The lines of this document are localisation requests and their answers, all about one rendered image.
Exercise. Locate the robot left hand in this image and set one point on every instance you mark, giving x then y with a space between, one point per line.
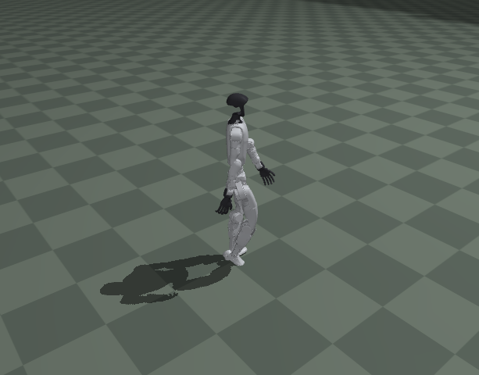
264 172

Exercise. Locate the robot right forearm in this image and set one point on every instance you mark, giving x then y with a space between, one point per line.
232 177

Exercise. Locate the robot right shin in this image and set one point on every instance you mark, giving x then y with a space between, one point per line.
244 235

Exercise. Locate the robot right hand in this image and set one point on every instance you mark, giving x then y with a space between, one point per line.
225 203

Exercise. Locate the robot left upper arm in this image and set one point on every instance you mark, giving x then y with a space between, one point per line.
250 142

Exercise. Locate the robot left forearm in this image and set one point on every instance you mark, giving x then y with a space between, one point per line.
254 156

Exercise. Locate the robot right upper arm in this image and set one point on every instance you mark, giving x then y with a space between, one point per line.
235 140

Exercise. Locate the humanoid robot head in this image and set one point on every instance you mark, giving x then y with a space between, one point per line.
237 100

